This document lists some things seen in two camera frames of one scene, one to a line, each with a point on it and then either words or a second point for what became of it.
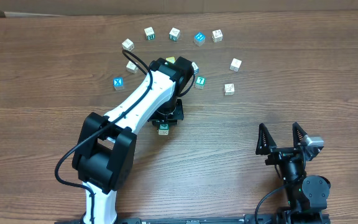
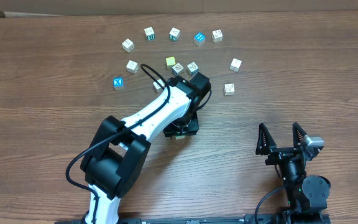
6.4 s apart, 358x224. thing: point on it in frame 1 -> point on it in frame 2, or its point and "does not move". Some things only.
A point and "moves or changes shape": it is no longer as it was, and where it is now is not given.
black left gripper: (178, 112) -> (192, 126)
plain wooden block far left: (128, 45) does not move
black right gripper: (279, 154) does not move
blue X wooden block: (118, 83) does not move
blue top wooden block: (199, 39) does not move
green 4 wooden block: (163, 129) moves or changes shape
